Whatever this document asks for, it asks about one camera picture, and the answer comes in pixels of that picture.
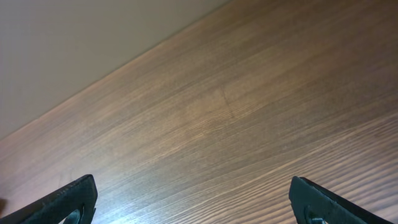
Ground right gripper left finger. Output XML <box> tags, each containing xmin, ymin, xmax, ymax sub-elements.
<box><xmin>1</xmin><ymin>174</ymin><xmax>98</xmax><ymax>224</ymax></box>

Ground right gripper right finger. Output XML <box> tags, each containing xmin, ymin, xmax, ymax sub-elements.
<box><xmin>289</xmin><ymin>176</ymin><xmax>392</xmax><ymax>224</ymax></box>

